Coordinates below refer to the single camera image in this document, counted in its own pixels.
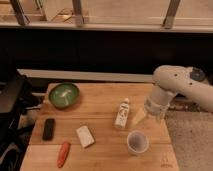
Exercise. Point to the white labelled bottle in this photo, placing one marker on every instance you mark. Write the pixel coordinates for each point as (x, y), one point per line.
(122, 114)

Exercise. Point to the orange carrot toy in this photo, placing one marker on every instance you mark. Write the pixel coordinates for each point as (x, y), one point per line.
(63, 153)

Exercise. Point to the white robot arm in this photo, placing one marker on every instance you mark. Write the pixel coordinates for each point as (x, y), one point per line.
(169, 81)

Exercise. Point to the black rectangular remote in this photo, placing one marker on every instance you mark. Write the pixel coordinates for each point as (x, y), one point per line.
(48, 131)

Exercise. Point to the green ceramic bowl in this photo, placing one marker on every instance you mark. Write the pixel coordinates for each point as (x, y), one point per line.
(64, 95)

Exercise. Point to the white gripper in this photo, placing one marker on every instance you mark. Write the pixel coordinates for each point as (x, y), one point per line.
(156, 104)

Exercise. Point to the black equipment at left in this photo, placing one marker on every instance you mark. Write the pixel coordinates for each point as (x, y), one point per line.
(15, 98)

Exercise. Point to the wooden table frame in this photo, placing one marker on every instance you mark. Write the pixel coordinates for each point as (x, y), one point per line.
(195, 16)

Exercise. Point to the white rectangular block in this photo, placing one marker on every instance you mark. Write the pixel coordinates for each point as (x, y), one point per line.
(85, 136)

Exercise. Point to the white ceramic cup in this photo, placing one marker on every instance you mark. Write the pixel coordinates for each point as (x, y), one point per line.
(137, 142)

